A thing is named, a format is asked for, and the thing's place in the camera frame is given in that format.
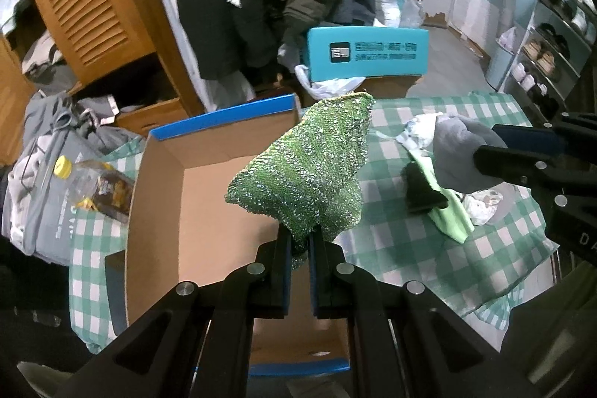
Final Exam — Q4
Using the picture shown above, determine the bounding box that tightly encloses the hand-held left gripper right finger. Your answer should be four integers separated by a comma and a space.
308, 226, 542, 398

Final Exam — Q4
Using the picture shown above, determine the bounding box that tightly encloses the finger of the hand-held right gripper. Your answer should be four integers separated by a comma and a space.
492, 113, 597, 157
473, 145, 597, 196

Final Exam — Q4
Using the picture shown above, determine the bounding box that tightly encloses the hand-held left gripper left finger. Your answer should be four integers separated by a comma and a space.
19, 225, 294, 398

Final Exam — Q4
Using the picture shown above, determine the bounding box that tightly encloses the grey fleece glove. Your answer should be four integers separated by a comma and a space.
431, 115, 509, 196

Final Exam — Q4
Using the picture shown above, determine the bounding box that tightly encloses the light green cloth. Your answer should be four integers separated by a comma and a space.
406, 151, 476, 245

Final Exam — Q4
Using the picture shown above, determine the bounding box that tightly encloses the cardboard box with blue rim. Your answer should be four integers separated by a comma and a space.
105, 94, 351, 377

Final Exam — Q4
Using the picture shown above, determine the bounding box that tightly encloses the green sparkly scrubbing cloth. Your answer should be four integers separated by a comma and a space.
225, 91, 376, 272

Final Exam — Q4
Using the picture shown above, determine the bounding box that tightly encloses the white crumpled cloth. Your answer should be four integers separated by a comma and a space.
396, 113, 444, 156
461, 189, 504, 226

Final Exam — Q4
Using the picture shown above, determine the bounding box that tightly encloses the pale blue bin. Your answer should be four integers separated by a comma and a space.
485, 41, 516, 93

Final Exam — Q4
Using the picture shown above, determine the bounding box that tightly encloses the small black object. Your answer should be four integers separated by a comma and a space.
405, 162, 449, 214

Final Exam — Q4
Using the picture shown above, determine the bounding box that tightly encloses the green checkered tablecloth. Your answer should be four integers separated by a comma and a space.
69, 93, 560, 354

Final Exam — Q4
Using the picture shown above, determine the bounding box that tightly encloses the shoe rack with shoes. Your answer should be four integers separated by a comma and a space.
497, 0, 597, 119

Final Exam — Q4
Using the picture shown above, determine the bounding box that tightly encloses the brown cardboard box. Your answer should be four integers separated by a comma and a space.
298, 74, 423, 107

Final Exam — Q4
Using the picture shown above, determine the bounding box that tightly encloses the teal box with label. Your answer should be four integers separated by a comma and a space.
305, 26, 430, 84

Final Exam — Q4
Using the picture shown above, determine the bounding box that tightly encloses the white plastic bag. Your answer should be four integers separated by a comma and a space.
294, 65, 367, 103

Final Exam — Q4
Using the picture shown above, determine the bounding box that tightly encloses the plastic bottle with yellow cap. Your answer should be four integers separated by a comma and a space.
53, 156, 136, 224

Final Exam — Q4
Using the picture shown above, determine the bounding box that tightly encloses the grey printed bag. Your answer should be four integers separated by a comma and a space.
9, 132, 141, 266

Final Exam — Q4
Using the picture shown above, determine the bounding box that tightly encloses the grey clothing pile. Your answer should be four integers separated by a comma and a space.
23, 93, 136, 156

